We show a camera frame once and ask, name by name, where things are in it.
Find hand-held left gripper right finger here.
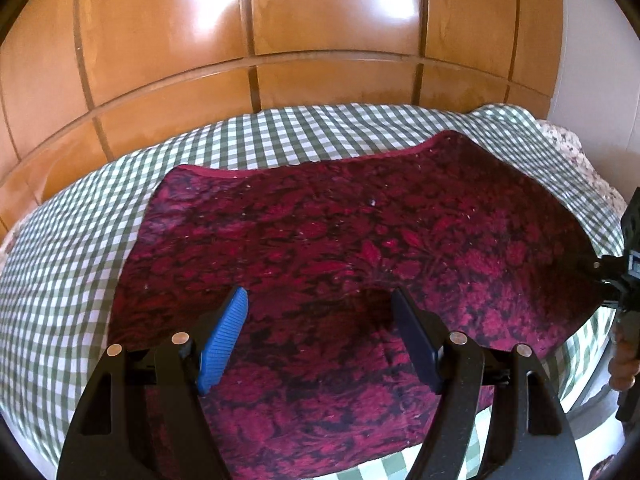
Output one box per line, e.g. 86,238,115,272
391,287,584,480

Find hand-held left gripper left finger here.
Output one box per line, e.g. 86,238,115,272
56,286,249,480

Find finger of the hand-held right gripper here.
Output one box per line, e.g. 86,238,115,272
574,254,623,287

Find maroon floral patterned sweater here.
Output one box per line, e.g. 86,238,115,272
106,130,610,480

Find person's right hand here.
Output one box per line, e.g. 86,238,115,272
607,327,640,394

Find white floral bedspread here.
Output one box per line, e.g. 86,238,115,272
536,119,629,207

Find green white checked bed sheet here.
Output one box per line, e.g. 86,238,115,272
0,102,632,480

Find wooden panelled wardrobe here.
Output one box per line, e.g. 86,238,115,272
0,0,568,242

